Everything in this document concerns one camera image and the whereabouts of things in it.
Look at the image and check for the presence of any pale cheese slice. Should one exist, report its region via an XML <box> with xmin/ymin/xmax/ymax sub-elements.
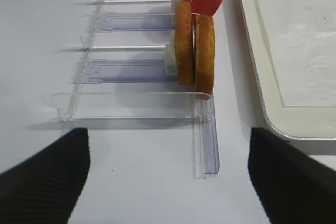
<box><xmin>165</xmin><ymin>30</ymin><xmax>178</xmax><ymax>76</ymax></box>

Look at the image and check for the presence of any clear acrylic food rack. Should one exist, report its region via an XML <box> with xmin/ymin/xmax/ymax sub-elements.
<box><xmin>51</xmin><ymin>0</ymin><xmax>220</xmax><ymax>179</ymax></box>

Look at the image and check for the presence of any white serving tray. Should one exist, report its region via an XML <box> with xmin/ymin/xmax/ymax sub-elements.
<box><xmin>233</xmin><ymin>0</ymin><xmax>336</xmax><ymax>140</ymax></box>

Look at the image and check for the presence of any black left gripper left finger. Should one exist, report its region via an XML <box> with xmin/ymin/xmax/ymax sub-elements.
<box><xmin>1</xmin><ymin>128</ymin><xmax>90</xmax><ymax>223</ymax></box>

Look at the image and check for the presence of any golden bread slice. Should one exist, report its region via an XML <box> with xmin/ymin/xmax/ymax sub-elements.
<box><xmin>174</xmin><ymin>1</ymin><xmax>194</xmax><ymax>86</ymax></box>
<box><xmin>194</xmin><ymin>15</ymin><xmax>215</xmax><ymax>95</ymax></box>

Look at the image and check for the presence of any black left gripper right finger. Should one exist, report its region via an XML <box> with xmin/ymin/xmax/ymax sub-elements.
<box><xmin>248</xmin><ymin>127</ymin><xmax>335</xmax><ymax>223</ymax></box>

